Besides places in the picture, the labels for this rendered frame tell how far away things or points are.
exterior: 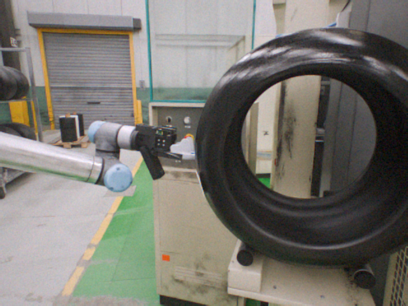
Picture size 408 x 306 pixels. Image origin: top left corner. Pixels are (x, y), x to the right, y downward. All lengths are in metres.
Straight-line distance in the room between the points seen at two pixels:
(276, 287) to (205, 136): 0.47
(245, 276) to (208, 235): 0.83
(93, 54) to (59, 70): 1.19
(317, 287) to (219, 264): 0.88
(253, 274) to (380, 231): 0.32
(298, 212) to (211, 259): 0.83
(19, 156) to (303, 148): 0.85
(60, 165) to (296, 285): 0.70
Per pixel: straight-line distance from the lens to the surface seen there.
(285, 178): 1.08
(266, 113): 4.19
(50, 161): 0.76
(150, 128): 0.84
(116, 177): 0.78
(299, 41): 0.66
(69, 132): 7.06
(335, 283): 0.95
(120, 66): 9.94
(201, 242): 1.67
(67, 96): 10.39
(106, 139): 0.90
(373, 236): 0.73
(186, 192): 1.56
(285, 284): 0.90
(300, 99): 1.03
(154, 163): 0.86
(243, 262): 0.80
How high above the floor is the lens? 1.34
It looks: 13 degrees down
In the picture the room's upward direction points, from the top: straight up
